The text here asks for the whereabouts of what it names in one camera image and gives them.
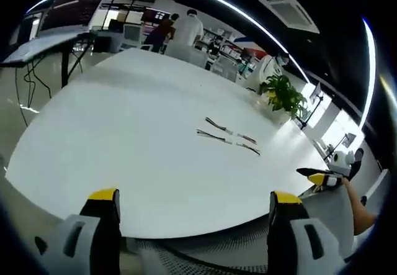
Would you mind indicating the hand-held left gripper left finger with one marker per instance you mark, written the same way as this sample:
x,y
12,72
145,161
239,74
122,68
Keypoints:
x,y
77,244

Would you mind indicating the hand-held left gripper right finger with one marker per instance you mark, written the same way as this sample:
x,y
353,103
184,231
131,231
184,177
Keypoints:
x,y
297,244

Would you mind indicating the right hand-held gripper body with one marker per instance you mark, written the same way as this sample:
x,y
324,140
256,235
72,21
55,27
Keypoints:
x,y
341,161

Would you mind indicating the monitor on black stand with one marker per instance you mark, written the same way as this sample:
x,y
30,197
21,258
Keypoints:
x,y
314,99

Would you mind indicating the green potted plant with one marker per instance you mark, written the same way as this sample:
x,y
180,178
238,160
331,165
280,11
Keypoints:
x,y
283,93

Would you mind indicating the ceiling light strip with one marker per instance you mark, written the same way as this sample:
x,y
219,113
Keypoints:
x,y
370,67
235,11

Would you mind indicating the white office chair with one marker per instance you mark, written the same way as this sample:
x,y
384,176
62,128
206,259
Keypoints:
x,y
186,56
224,68

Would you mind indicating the ceiling air conditioner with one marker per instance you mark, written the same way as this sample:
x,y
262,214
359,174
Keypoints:
x,y
290,11

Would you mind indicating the dark side desk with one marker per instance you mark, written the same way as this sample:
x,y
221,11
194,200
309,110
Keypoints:
x,y
43,43

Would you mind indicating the large dark screen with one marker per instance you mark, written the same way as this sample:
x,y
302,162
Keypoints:
x,y
77,2

